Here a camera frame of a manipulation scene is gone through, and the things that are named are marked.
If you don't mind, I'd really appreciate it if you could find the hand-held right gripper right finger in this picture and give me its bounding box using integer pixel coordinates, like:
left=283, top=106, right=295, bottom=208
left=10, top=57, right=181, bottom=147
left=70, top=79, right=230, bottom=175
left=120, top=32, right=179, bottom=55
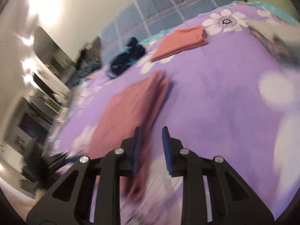
left=162, top=126, right=275, bottom=225

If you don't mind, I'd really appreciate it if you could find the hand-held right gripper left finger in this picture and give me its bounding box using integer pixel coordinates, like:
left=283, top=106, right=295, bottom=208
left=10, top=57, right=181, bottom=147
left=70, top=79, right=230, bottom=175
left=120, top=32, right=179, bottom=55
left=26, top=127, right=142, bottom=225

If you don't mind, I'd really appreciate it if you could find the mauve pink shirt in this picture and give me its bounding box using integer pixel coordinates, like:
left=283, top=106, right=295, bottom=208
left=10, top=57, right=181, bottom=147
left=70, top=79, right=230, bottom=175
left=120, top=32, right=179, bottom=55
left=88, top=70, right=173, bottom=200

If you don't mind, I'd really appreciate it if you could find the purple floral bed sheet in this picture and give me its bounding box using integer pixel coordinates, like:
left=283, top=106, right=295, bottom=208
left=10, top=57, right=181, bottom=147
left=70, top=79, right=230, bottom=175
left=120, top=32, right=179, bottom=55
left=47, top=3, right=300, bottom=225

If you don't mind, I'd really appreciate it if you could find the navy star print garment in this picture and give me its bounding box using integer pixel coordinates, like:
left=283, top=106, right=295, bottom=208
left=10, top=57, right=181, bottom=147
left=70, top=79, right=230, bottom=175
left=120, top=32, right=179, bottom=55
left=106, top=37, right=146, bottom=78

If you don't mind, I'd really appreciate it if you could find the black monitor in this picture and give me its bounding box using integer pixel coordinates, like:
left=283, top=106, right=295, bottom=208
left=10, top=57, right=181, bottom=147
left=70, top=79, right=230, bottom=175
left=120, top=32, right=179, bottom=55
left=33, top=73, right=57, bottom=95

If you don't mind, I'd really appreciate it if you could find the teal fuzzy blanket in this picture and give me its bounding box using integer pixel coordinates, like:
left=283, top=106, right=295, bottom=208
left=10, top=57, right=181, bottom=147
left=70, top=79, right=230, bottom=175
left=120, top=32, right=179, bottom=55
left=67, top=60, right=102, bottom=88

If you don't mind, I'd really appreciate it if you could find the salmon folded garment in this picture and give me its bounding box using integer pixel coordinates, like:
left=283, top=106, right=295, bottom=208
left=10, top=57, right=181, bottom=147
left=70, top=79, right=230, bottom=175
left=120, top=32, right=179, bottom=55
left=150, top=26, right=209, bottom=63

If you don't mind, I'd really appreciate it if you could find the dark printed pillow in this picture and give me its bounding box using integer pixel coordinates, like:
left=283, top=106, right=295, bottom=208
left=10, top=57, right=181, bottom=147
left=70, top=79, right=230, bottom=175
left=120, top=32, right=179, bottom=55
left=90, top=36, right=105, bottom=62

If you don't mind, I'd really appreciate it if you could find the blue plaid quilt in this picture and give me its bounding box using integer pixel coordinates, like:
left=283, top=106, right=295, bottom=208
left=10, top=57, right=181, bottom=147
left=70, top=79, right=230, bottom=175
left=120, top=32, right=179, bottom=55
left=100, top=0, right=243, bottom=52

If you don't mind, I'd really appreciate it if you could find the grey patterned cloth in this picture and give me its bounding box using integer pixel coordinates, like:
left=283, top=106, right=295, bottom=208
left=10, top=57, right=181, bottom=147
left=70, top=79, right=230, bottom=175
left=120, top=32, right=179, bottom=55
left=244, top=17, right=300, bottom=65

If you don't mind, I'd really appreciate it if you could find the turquoise blanket edge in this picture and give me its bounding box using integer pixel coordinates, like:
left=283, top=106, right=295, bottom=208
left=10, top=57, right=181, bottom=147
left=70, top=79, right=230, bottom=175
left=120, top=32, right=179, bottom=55
left=234, top=1, right=299, bottom=26

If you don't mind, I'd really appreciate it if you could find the arched wall mirror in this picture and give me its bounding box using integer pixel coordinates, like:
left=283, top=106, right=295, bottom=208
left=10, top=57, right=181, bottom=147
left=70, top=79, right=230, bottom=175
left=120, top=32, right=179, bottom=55
left=33, top=26, right=75, bottom=68

